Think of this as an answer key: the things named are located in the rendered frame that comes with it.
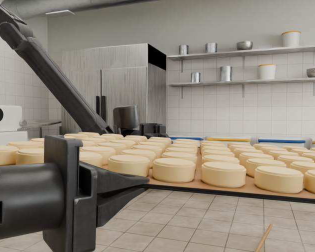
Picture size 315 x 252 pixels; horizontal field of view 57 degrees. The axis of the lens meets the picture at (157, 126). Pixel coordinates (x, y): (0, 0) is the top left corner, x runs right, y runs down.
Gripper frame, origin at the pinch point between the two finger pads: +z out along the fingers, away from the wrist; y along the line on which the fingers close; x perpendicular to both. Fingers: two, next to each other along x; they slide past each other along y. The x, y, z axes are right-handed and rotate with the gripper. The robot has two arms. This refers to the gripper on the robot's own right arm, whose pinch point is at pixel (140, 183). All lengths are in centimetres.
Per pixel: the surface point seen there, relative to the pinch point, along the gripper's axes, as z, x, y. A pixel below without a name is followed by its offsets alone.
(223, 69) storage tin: 312, 260, 78
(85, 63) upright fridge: 154, 384, 82
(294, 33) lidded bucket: 361, 181, 123
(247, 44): 328, 231, 111
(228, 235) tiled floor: 188, 139, -97
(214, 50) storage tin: 305, 272, 107
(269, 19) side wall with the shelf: 365, 223, 152
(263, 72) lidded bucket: 342, 213, 73
